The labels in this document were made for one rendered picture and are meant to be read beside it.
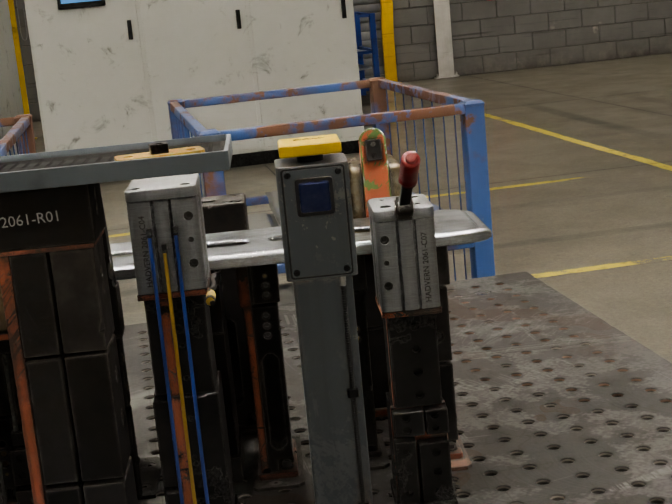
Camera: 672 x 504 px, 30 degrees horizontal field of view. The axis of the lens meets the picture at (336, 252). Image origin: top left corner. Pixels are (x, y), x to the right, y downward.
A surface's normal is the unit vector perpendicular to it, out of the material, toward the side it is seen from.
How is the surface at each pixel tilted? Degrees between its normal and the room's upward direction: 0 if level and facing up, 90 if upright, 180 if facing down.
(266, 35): 90
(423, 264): 90
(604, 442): 0
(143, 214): 90
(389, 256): 90
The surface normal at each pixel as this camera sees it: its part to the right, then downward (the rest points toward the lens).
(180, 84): 0.19, 0.19
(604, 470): -0.09, -0.97
